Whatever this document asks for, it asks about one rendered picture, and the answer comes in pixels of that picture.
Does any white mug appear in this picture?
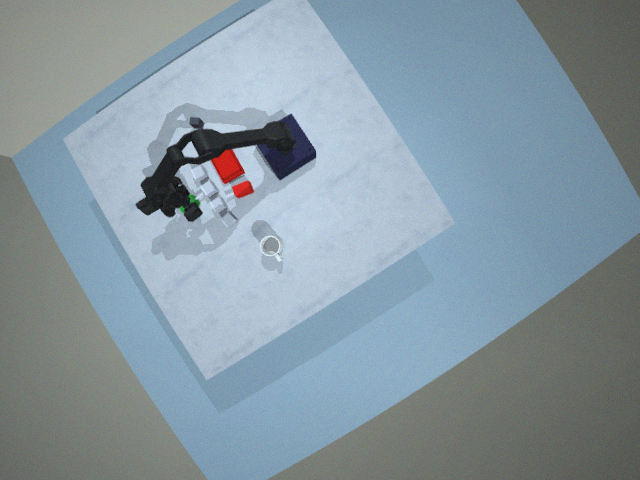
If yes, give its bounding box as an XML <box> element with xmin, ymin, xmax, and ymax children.
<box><xmin>260</xmin><ymin>236</ymin><xmax>283</xmax><ymax>262</ymax></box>

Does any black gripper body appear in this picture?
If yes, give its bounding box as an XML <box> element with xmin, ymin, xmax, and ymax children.
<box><xmin>169</xmin><ymin>176</ymin><xmax>203</xmax><ymax>222</ymax></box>

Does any red tray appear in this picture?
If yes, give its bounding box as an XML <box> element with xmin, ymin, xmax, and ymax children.
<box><xmin>210</xmin><ymin>149</ymin><xmax>245</xmax><ymax>184</ymax></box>

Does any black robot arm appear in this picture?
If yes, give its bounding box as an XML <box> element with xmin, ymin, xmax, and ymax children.
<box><xmin>135</xmin><ymin>121</ymin><xmax>296</xmax><ymax>218</ymax></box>

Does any green gauge with white pin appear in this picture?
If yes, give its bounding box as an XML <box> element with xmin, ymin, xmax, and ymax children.
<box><xmin>180</xmin><ymin>193</ymin><xmax>204</xmax><ymax>213</ymax></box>

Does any red block with white cylindrical pin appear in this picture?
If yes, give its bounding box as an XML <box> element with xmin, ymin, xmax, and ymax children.
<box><xmin>226</xmin><ymin>181</ymin><xmax>255</xmax><ymax>198</ymax></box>

